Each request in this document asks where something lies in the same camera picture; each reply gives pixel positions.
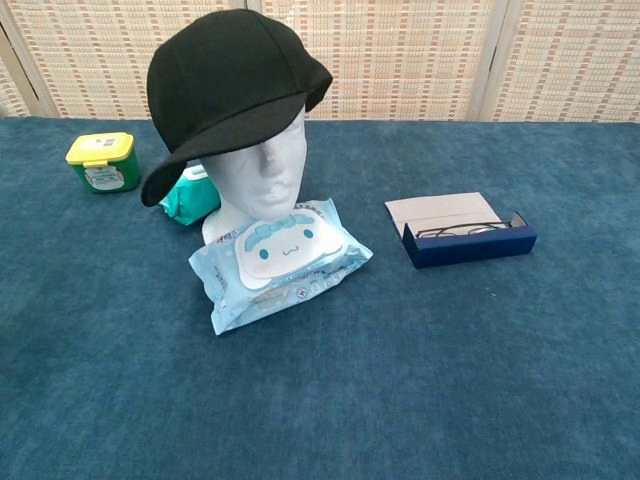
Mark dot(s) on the black baseball cap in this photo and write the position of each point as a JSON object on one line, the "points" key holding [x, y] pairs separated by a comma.
{"points": [[225, 75]]}

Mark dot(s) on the white foam mannequin head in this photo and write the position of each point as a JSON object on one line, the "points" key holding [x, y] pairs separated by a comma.
{"points": [[255, 170]]}

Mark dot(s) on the blue carpet table cover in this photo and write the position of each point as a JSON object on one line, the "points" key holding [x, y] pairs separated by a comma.
{"points": [[350, 375]]}

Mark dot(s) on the green tub with yellow lid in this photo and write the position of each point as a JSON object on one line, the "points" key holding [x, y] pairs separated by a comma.
{"points": [[105, 167]]}

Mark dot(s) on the green wet wipes pack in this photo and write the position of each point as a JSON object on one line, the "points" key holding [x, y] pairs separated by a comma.
{"points": [[195, 202]]}

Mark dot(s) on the woven bamboo folding screen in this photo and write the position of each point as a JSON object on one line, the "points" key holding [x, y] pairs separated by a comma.
{"points": [[400, 60]]}

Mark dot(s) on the light blue wet wipes pack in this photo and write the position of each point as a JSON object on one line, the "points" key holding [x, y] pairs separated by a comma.
{"points": [[280, 265]]}

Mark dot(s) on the blue glasses case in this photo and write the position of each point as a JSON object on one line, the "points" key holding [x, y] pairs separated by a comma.
{"points": [[465, 235]]}

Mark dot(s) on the black framed eyeglasses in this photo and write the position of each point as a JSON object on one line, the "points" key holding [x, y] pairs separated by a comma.
{"points": [[460, 230]]}

